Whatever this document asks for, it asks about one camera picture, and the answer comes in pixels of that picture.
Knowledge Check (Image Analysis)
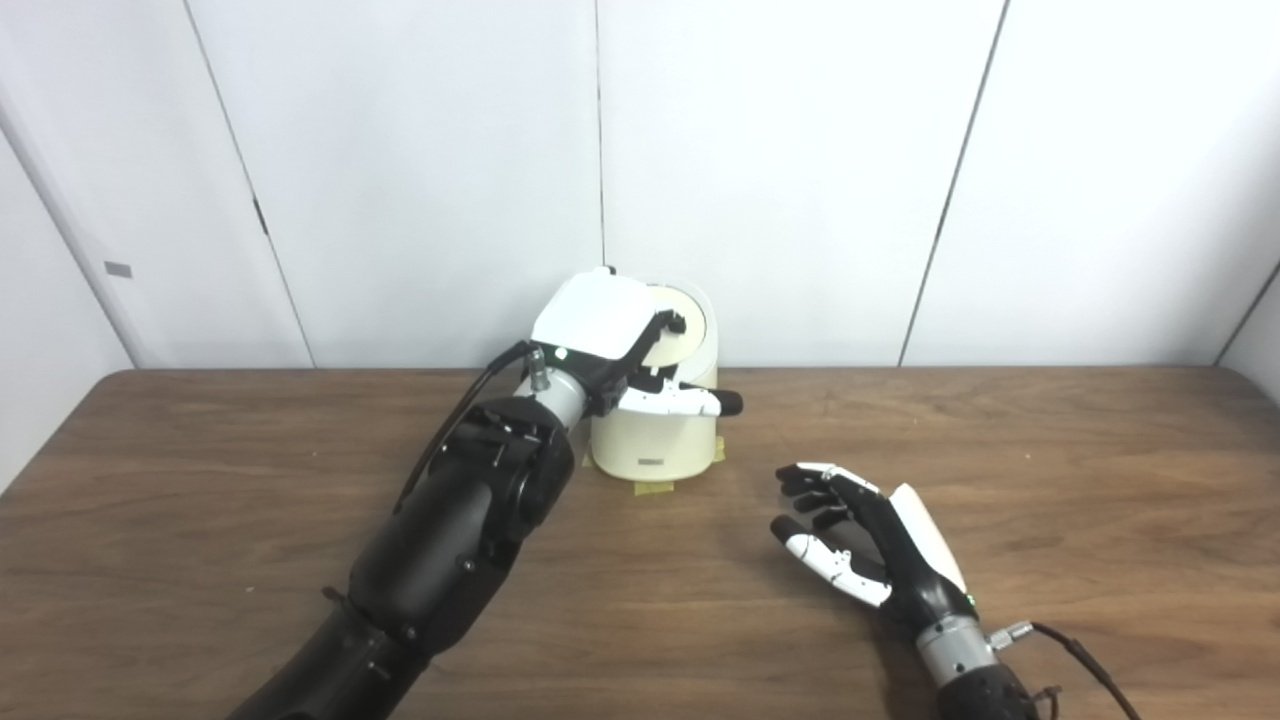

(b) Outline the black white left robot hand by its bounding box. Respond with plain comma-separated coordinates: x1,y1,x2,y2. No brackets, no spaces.
530,268,744,419

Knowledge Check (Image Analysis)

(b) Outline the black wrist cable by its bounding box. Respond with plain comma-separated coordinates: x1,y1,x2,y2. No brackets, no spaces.
393,340,541,516
985,620,1141,720

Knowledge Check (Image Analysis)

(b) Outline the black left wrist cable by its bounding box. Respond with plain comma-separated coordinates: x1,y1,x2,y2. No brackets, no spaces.
393,340,541,516

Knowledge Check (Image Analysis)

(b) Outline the cream-colored cylindrical bin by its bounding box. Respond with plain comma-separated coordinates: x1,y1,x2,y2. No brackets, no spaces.
588,280,723,481

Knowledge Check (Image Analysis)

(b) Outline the round cream bin lid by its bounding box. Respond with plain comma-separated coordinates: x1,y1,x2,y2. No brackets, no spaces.
640,285,708,369

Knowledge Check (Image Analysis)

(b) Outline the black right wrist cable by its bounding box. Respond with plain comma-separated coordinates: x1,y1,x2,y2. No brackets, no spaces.
985,620,1141,720

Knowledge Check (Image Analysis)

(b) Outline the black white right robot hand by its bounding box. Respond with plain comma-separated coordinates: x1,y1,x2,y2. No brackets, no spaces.
770,462,979,633

